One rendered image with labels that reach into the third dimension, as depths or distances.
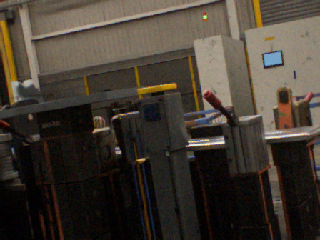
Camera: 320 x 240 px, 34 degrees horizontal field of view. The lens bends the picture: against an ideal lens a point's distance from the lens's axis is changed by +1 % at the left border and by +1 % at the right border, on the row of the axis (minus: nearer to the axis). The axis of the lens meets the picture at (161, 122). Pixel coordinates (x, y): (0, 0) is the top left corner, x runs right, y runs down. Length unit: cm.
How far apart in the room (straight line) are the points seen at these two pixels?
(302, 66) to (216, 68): 145
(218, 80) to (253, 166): 826
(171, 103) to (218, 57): 835
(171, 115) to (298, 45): 833
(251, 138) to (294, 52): 821
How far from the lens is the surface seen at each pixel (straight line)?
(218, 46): 939
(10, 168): 156
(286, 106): 145
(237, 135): 114
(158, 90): 104
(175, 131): 105
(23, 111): 122
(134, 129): 126
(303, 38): 933
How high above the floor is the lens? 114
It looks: 3 degrees down
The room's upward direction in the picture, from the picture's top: 10 degrees counter-clockwise
